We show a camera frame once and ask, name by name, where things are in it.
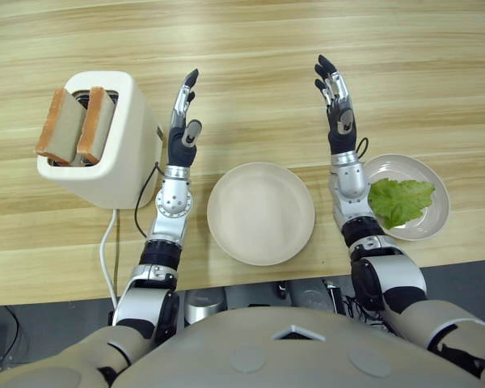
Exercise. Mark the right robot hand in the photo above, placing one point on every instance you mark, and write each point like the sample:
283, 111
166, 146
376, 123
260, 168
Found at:
341, 135

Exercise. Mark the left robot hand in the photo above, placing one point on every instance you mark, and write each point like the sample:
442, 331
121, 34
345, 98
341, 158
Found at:
180, 146

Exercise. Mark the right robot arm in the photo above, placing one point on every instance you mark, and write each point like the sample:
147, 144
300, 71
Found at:
372, 258

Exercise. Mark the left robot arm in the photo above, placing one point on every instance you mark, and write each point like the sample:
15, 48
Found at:
161, 242

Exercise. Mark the cream toaster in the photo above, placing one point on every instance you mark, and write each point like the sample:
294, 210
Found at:
117, 161

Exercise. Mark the green lettuce leaf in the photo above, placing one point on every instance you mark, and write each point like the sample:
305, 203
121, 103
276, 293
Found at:
398, 200

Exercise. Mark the bread slice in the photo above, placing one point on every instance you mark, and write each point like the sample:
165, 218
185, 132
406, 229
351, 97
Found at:
95, 127
58, 129

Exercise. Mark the cream plate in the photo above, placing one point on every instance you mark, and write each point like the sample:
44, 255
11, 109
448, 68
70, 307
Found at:
422, 218
260, 214

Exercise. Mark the robot body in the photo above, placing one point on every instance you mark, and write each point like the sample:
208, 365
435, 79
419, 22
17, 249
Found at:
299, 355

